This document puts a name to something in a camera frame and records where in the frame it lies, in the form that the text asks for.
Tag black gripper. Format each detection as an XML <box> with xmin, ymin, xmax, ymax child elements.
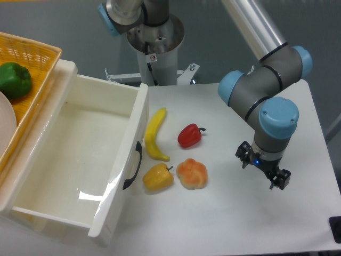
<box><xmin>235</xmin><ymin>141</ymin><xmax>291</xmax><ymax>190</ymax></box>

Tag round orange bread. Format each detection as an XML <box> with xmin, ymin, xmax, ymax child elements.
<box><xmin>176</xmin><ymin>158</ymin><xmax>208</xmax><ymax>190</ymax></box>

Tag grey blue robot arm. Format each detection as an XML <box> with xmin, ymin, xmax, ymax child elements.
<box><xmin>98</xmin><ymin>1</ymin><xmax>313</xmax><ymax>189</ymax></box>

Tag red bell pepper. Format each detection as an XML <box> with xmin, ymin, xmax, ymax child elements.
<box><xmin>177</xmin><ymin>123</ymin><xmax>206</xmax><ymax>148</ymax></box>

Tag black object at table edge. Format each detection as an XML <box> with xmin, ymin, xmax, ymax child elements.
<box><xmin>329</xmin><ymin>216</ymin><xmax>341</xmax><ymax>244</ymax></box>

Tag yellow bell pepper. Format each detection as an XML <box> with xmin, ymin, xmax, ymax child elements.
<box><xmin>142</xmin><ymin>163</ymin><xmax>174</xmax><ymax>191</ymax></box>

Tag yellow banana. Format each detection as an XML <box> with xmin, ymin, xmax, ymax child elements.
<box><xmin>144</xmin><ymin>107</ymin><xmax>170</xmax><ymax>162</ymax></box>

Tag white plastic drawer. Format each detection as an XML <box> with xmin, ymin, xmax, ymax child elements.
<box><xmin>8</xmin><ymin>75</ymin><xmax>149</xmax><ymax>247</ymax></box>

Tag yellow woven basket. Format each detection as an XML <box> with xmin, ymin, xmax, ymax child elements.
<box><xmin>1</xmin><ymin>32</ymin><xmax>62</xmax><ymax>173</ymax></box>

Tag white plate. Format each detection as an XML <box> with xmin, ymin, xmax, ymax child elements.
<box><xmin>0</xmin><ymin>93</ymin><xmax>17</xmax><ymax>156</ymax></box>

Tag green bell pepper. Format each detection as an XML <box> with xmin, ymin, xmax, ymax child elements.
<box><xmin>1</xmin><ymin>62</ymin><xmax>32</xmax><ymax>100</ymax></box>

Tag black drawer handle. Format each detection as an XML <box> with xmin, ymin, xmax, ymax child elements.
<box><xmin>123</xmin><ymin>141</ymin><xmax>143</xmax><ymax>190</ymax></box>

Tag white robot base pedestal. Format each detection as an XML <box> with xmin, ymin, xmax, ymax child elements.
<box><xmin>104</xmin><ymin>14</ymin><xmax>200</xmax><ymax>86</ymax></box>

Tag black cable on pedestal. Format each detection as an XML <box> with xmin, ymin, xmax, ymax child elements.
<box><xmin>144</xmin><ymin>41</ymin><xmax>160</xmax><ymax>86</ymax></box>

